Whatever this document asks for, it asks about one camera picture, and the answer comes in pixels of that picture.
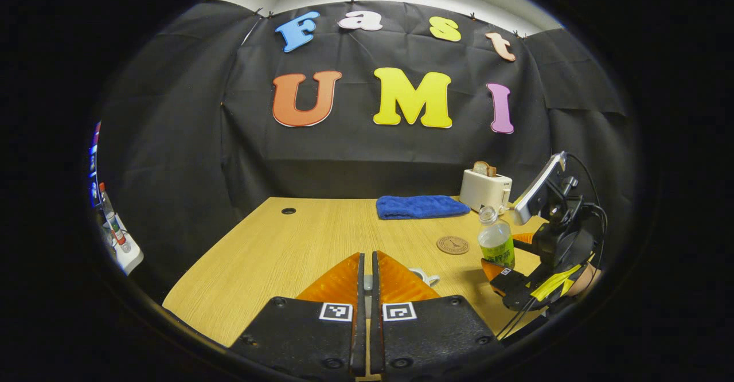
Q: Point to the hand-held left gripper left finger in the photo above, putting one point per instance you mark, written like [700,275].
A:
[358,313]

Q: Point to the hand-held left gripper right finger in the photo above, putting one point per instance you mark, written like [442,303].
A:
[375,313]

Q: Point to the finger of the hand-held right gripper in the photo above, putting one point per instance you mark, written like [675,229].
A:
[524,240]
[516,287]

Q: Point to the green label water bottle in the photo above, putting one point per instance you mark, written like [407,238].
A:
[496,244]

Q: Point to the white teacup lid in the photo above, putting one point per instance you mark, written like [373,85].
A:
[368,283]

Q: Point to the white ceramic teacup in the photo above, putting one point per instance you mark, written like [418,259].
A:
[427,279]

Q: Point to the round wooden coaster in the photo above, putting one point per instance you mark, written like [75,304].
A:
[452,245]

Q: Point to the red cap plastic bottle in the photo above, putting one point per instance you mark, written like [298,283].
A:
[113,224]

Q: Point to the white toaster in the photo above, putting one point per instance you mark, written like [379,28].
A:
[484,191]

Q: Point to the bread slice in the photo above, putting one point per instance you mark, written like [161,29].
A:
[484,169]

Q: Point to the blue towel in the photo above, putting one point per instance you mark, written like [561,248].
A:
[421,206]

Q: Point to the black backdrop cloth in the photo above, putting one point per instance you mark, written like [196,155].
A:
[367,147]

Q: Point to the white side shelf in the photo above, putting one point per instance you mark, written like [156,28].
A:
[129,258]

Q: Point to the computer monitor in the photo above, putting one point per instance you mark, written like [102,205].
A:
[94,164]

